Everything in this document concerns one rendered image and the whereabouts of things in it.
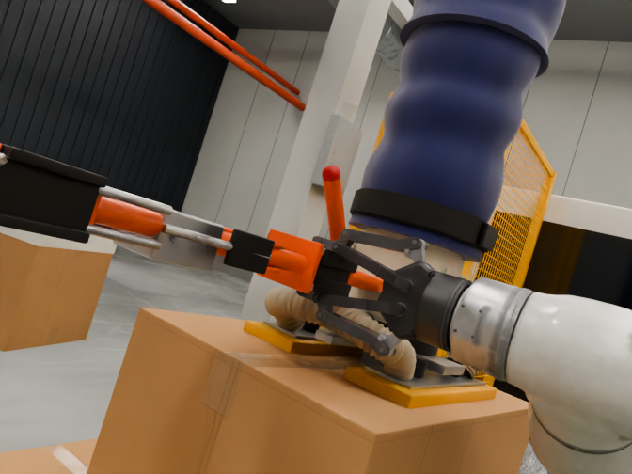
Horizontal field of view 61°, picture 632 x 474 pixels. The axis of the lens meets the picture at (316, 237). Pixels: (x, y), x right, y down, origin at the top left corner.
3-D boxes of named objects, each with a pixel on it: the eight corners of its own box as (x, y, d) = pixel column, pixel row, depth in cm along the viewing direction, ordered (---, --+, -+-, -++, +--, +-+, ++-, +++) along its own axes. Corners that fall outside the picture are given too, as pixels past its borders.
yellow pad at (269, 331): (355, 341, 108) (363, 318, 108) (398, 359, 102) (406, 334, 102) (241, 331, 81) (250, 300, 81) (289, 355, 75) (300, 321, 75)
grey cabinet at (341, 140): (334, 195, 238) (354, 130, 239) (343, 197, 235) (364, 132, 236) (309, 182, 222) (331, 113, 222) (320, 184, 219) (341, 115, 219)
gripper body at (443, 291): (465, 273, 51) (381, 248, 56) (439, 358, 51) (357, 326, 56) (486, 281, 57) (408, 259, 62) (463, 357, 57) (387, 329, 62)
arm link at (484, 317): (495, 385, 47) (433, 360, 50) (517, 381, 55) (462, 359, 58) (525, 286, 47) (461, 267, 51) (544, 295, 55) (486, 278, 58)
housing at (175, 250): (169, 255, 54) (183, 213, 54) (213, 273, 50) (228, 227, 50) (108, 242, 49) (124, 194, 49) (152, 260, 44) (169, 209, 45)
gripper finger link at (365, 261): (404, 294, 56) (411, 283, 56) (326, 247, 62) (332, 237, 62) (418, 298, 59) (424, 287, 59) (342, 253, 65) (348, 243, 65)
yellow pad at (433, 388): (441, 377, 97) (450, 351, 97) (495, 400, 91) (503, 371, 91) (340, 379, 70) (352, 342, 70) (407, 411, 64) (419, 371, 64)
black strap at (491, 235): (388, 232, 102) (395, 213, 103) (508, 263, 88) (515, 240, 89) (322, 203, 85) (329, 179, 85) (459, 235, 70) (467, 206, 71)
